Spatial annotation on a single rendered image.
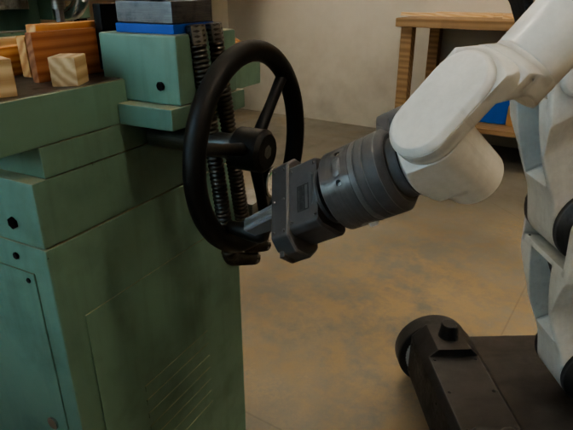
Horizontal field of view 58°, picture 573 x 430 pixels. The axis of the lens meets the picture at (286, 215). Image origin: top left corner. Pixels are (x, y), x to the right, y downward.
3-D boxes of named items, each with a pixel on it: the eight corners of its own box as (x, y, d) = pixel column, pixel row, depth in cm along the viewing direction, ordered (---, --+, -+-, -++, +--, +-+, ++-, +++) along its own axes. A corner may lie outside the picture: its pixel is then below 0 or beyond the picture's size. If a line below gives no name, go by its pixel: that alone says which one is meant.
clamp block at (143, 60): (178, 107, 69) (172, 36, 65) (103, 98, 75) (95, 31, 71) (239, 90, 81) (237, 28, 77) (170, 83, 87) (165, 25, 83)
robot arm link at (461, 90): (458, 206, 51) (564, 97, 47) (413, 167, 44) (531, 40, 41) (418, 171, 55) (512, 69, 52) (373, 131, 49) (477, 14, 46)
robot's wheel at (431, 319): (380, 357, 148) (439, 380, 152) (384, 369, 143) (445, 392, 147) (418, 303, 141) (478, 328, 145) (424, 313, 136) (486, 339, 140)
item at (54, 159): (45, 179, 64) (38, 148, 62) (-58, 155, 73) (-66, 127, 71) (228, 114, 96) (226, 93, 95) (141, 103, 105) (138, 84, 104)
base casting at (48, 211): (42, 252, 66) (27, 184, 62) (-185, 180, 90) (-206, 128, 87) (236, 158, 102) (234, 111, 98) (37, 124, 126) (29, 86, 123)
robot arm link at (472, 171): (407, 235, 57) (512, 203, 50) (351, 199, 49) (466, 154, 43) (396, 149, 62) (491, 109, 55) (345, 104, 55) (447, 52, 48)
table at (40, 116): (34, 181, 52) (22, 120, 49) (-132, 142, 65) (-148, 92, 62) (303, 86, 101) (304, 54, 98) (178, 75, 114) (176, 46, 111)
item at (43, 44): (39, 83, 69) (30, 32, 66) (33, 83, 69) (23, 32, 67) (159, 62, 88) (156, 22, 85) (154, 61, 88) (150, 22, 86)
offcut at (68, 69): (64, 81, 70) (59, 53, 69) (89, 81, 70) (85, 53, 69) (52, 87, 66) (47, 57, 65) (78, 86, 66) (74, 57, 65)
